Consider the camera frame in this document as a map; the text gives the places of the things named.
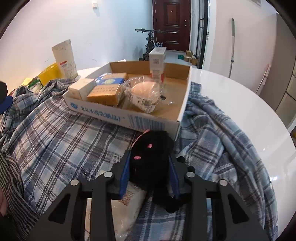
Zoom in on black sock with pink dots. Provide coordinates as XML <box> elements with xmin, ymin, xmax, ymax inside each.
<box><xmin>129</xmin><ymin>130</ymin><xmax>192</xmax><ymax>213</ymax></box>

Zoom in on white sachet packet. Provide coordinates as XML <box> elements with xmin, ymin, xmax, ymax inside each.
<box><xmin>84</xmin><ymin>169</ymin><xmax>149</xmax><ymax>241</ymax></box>

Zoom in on small beige box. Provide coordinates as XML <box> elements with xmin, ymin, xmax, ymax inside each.
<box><xmin>68</xmin><ymin>78</ymin><xmax>96</xmax><ymax>101</ymax></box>

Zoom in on gold blue cigarette pack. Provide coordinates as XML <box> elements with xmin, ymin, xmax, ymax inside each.
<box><xmin>87</xmin><ymin>72</ymin><xmax>129</xmax><ymax>106</ymax></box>

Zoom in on beige pad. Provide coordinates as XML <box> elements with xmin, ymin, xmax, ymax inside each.
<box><xmin>120</xmin><ymin>75</ymin><xmax>175</xmax><ymax>113</ymax></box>

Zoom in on red white cigarette pack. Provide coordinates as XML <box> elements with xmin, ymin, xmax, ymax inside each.
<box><xmin>149</xmin><ymin>47</ymin><xmax>167</xmax><ymax>83</ymax></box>

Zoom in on person's left hand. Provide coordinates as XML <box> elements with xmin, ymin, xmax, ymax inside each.
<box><xmin>0</xmin><ymin>188</ymin><xmax>7</xmax><ymax>216</ymax></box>

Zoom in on colourful clutter pile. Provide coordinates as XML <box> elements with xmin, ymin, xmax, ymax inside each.
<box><xmin>20</xmin><ymin>76</ymin><xmax>43</xmax><ymax>93</ymax></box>

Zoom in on yellow bag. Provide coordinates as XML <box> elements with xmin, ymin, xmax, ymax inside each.
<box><xmin>38</xmin><ymin>63</ymin><xmax>64</xmax><ymax>86</ymax></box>

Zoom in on blue plaid shirt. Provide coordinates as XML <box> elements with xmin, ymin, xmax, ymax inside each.
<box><xmin>1</xmin><ymin>79</ymin><xmax>278</xmax><ymax>240</ymax></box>

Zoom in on tall white paper tube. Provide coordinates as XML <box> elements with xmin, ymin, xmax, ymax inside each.
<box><xmin>52</xmin><ymin>39</ymin><xmax>78</xmax><ymax>79</ymax></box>

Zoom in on shallow cardboard tray box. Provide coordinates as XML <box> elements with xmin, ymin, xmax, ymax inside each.
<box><xmin>63</xmin><ymin>63</ymin><xmax>191</xmax><ymax>140</ymax></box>

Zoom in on black white striped garment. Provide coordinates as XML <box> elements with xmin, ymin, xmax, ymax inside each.
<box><xmin>1</xmin><ymin>151</ymin><xmax>44</xmax><ymax>240</ymax></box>

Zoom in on cardboard boxes on floor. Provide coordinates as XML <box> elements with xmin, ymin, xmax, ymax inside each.
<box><xmin>183</xmin><ymin>50</ymin><xmax>200</xmax><ymax>66</ymax></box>

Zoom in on black bicycle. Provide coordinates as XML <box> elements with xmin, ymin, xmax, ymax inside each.
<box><xmin>135</xmin><ymin>28</ymin><xmax>176</xmax><ymax>61</ymax></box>

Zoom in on pink white broom stick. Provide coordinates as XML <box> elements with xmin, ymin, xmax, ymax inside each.
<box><xmin>255</xmin><ymin>64</ymin><xmax>271</xmax><ymax>95</ymax></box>

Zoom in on dark red entrance door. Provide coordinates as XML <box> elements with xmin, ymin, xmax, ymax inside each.
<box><xmin>152</xmin><ymin>0</ymin><xmax>191</xmax><ymax>52</ymax></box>

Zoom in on beige refrigerator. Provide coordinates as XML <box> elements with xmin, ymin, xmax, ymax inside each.
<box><xmin>259</xmin><ymin>13</ymin><xmax>296</xmax><ymax>130</ymax></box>

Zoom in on white wall switch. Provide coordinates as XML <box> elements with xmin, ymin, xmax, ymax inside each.
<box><xmin>92</xmin><ymin>3</ymin><xmax>98</xmax><ymax>9</ymax></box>

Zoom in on grey mop handle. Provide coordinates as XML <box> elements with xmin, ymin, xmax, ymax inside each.
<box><xmin>228</xmin><ymin>18</ymin><xmax>235</xmax><ymax>78</ymax></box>

